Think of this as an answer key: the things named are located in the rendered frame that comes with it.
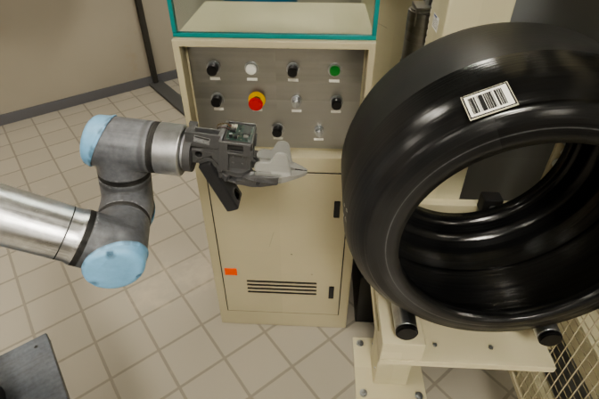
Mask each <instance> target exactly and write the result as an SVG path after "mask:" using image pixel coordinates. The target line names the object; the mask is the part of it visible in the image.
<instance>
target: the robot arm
mask: <svg viewBox="0 0 599 399"><path fill-rule="evenodd" d="M221 124H224V125H222V126H220V127H221V129H220V130H219V128H220V127H217V129H212V128H206V127H198V122H197V121H190V122H189V127H188V126H187V125H183V124H176V123H169V122H159V121H153V120H146V119H139V118H125V117H118V116H117V115H112V116H109V115H96V116H94V117H92V118H90V120H89V121H88V122H87V123H86V126H85V128H84V130H83V133H82V135H81V140H80V148H79V149H80V157H81V159H82V160H83V162H84V163H85V164H86V165H88V166H90V167H92V166H96V171H97V174H98V181H99V186H100V191H101V201H100V205H99V208H98V212H97V211H94V210H92V209H83V208H78V207H75V206H72V205H70V204H66V203H63V202H60V201H58V200H55V199H49V198H47V197H44V196H41V195H38V194H35V193H32V192H29V191H24V190H22V189H19V188H15V187H12V186H10V185H7V184H4V183H0V247H4V248H10V249H14V250H18V251H21V252H25V253H28V254H31V255H35V256H39V257H45V258H49V259H52V260H56V261H60V262H63V263H64V264H66V265H71V266H75V267H78V268H81V272H82V274H83V276H84V278H85V279H86V280H87V281H88V282H89V283H91V284H93V285H94V286H96V287H99V288H104V289H115V288H121V287H124V286H127V285H129V284H131V283H133V282H134V281H136V280H137V279H138V278H139V277H140V276H141V275H142V274H143V272H144V269H145V265H146V260H147V258H148V256H149V251H148V242H149V233H150V226H151V224H152V221H153V219H154V215H155V203H154V200H153V190H152V173H155V174H163V175H176V176H181V175H182V174H183V173H184V172H185V171H187V172H192V171H193V170H194V168H195V166H196V163H199V164H200V165H199V169H200V171H201V172H202V173H203V175H204V177H205V178H206V180H207V181H208V183H209V185H210V186H211V188H212V189H213V191H214V192H215V193H216V194H217V197H218V198H219V200H220V201H221V203H222V204H223V206H224V207H225V209H226V211H228V212H230V211H234V210H237V209H238V208H239V205H240V201H241V197H242V193H241V191H240V189H239V188H238V186H237V185H238V184H239V185H245V186H249V187H266V186H272V185H277V184H279V183H286V182H289V181H292V180H295V179H298V178H300V177H302V176H305V175H307V172H308V170H307V169H306V168H304V167H303V166H301V165H299V164H297V163H295V162H293V161H292V158H291V150H290V145H289V144H288V143H287V142H285V141H279V142H278V143H277V144H276V145H275V147H274V148H273V149H271V150H268V149H261V150H259V151H255V146H256V145H257V137H258V134H257V128H256V124H251V123H244V122H238V121H231V120H227V121H226V122H225V123H219V124H217V126H218V125H221ZM237 124H238V125H237ZM253 168H254V169H255V171H254V170H253ZM255 173H256V174H255Z"/></svg>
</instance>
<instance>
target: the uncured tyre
mask: <svg viewBox="0 0 599 399"><path fill-rule="evenodd" d="M506 81H507V82H508V84H509V86H510V87H511V89H512V91H513V94H514V96H515V98H516V100H517V101H518V103H519V105H517V106H514V107H511V108H509V109H506V110H501V111H499V112H496V113H493V114H490V115H487V116H485V117H482V118H477V119H474V120H472V121H470V120H469V117H468V115H467V113H466V110H465V108H464V105H463V103H462V101H461V97H464V96H466V95H468V94H473V93H476V92H478V91H480V90H483V89H486V88H489V87H491V86H495V85H498V84H501V83H504V82H506ZM345 142H346V151H345ZM546 143H566V144H565V146H564V149H563V151H562V154H561V156H560V157H559V158H558V160H557V161H556V163H555V164H554V166H553V167H552V168H551V169H550V171H549V172H548V173H547V174H546V175H545V176H544V177H543V178H542V179H541V180H540V181H539V182H538V183H536V184H535V185H534V186H533V187H531V188H530V189H529V190H527V191H525V192H524V193H523V194H522V195H520V196H518V197H516V198H515V199H512V200H510V201H507V202H506V203H504V204H501V205H499V206H496V207H493V208H488V209H484V210H481V211H476V212H469V213H443V212H438V211H433V210H429V209H426V208H422V207H419V204H420V203H421V202H422V201H423V200H424V199H425V198H426V197H427V196H428V195H429V194H430V193H431V192H432V191H433V190H434V189H436V188H437V187H438V186H439V185H440V184H442V183H443V182H445V181H446V180H447V179H448V178H449V177H451V176H452V175H455V174H456V173H458V172H460V171H461V170H463V169H465V168H467V167H468V166H470V165H472V164H475V163H477V162H479V161H481V160H483V159H486V158H489V157H492V156H494V155H497V154H499V153H502V152H505V151H511V150H514V149H518V148H522V147H527V146H532V145H538V144H546ZM346 155H347V158H346ZM341 187H342V206H343V205H344V199H345V203H346V205H347V207H348V209H349V212H348V220H347V225H346V223H345V221H344V219H343V223H344V232H345V237H346V241H347V243H348V246H349V250H350V253H351V255H352V256H353V258H354V260H355V262H356V265H357V268H358V269H359V271H360V272H361V273H362V275H363V276H364V278H365V279H366V281H367V282H368V283H369V284H370V285H371V286H372V287H373V288H374V289H375V290H376V291H377V292H378V293H379V294H380V295H382V296H383V297H385V298H386V299H387V300H389V301H390V302H391V303H392V304H394V305H397V306H398V307H400V308H402V309H404V310H406V311H408V312H409V313H411V314H414V315H416V316H418V317H420V318H422V319H424V320H426V321H428V322H433V323H436V324H438V325H442V326H445V327H449V328H453V329H459V330H470V331H483V332H502V331H516V330H529V329H535V328H540V327H545V326H548V325H552V324H556V323H559V322H565V321H568V320H571V319H574V318H577V317H579V316H581V315H584V314H588V313H591V312H593V311H594V310H597V309H599V43H598V42H596V41H595V40H594V39H592V38H590V37H587V36H585V35H583V34H581V33H578V32H577V31H574V30H571V29H568V28H563V27H559V26H555V25H549V24H543V23H533V22H498V23H491V24H485V25H480V26H476V27H472V28H466V29H463V30H459V31H456V32H454V33H452V34H449V35H446V36H444V37H441V38H439V39H437V40H434V41H432V42H430V43H428V44H427V45H425V46H423V47H421V48H419V49H418V50H416V51H415V52H413V53H411V54H409V55H408V56H407V57H406V58H405V59H403V60H402V61H400V62H399V63H398V64H396V65H395V66H394V67H393V68H392V69H390V70H389V71H388V72H387V73H386V74H385V75H384V76H383V77H382V78H381V79H380V80H379V81H378V82H377V83H376V85H375V86H374V87H373V88H372V90H371V91H370V92H369V93H368V95H367V96H366V97H365V99H364V100H363V102H362V103H361V105H360V107H359V108H358V110H357V113H356V115H355V117H354V118H353V120H352V122H351V124H350V126H349V130H348V132H347V135H346V138H345V141H344V144H343V149H342V154H341Z"/></svg>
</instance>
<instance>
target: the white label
mask: <svg viewBox="0 0 599 399"><path fill-rule="evenodd" d="M461 101H462V103H463V105H464V108H465V110H466V113H467V115H468V117H469V120H470V121H472V120H474V119H477V118H482V117H485V116H487V115H490V114H493V113H496V112H499V111H501V110H506V109H509V108H511V107H514V106H517V105H519V103H518V101H517V100H516V98H515V96H514V94H513V91H512V89H511V87H510V86H509V84H508V82H507V81H506V82H504V83H501V84H498V85H494V86H491V87H489V88H486V89H483V90H480V91H478V92H476V93H473V94H468V95H466V96H464V97H461Z"/></svg>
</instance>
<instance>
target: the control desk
mask: <svg viewBox="0 0 599 399"><path fill-rule="evenodd" d="M171 41H172V46H173V51H174V56H175V62H176V71H177V75H178V81H179V86H180V91H181V96H182V101H183V106H184V111H185V121H186V125H187V126H188V127H189V122H190V121H197V122H198V127H206V128H212V129H217V127H220V126H222V125H224V124H221V125H218V126H217V124H219V123H225V122H226V121H227V120H231V121H238V122H244V123H251V124H256V128H257V134H258V137H257V145H256V146H255V151H259V150H261V149H268V150H271V149H273V148H274V147H275V145H276V144H277V143H278V142H279V141H285V142H287V143H288V144H289V145H290V150H291V158H292V161H293V162H295V163H297V164H299V165H301V166H303V167H304V168H306V169H307V170H308V172H307V175H305V176H302V177H300V178H298V179H295V180H292V181H289V182H286V183H279V184H277V185H272V186H266V187H249V186H245V185H239V184H238V185H237V186H238V188H239V189H240V191H241V193H242V197H241V201H240V205H239V208H238V209H237V210H234V211H230V212H228V211H226V209H225V207H224V206H223V204H222V203H221V201H220V200H219V198H218V197H217V194H216V193H215V192H214V191H213V189H212V188H211V186H210V185H209V183H208V181H207V180H206V178H205V177H204V175H203V173H202V172H201V171H200V169H199V165H200V164H199V163H196V166H195V168H194V169H195V174H196V179H197V184H198V189H199V194H200V199H201V209H202V213H203V219H204V223H205V229H206V234H207V239H208V244H209V253H210V259H211V263H212V269H213V274H214V279H215V284H216V289H217V299H218V303H219V309H220V313H221V319H222V322H231V323H252V324H273V325H292V326H313V327H334V328H346V322H347V313H348V305H349V290H350V281H351V273H352V265H353V256H352V255H351V253H350V250H349V246H348V243H347V241H346V237H345V232H344V223H343V206H342V187H341V154H342V149H343V144H344V141H345V138H346V135H347V132H348V130H349V126H350V124H351V122H352V120H353V118H354V117H355V115H356V113H357V110H358V108H359V107H360V105H361V103H362V102H363V100H364V99H365V97H366V96H367V95H368V93H369V92H370V91H371V90H372V83H373V67H374V59H375V51H376V42H375V40H336V39H283V38H230V37H173V39H172V40H171ZM225 268H236V270H237V275H225Z"/></svg>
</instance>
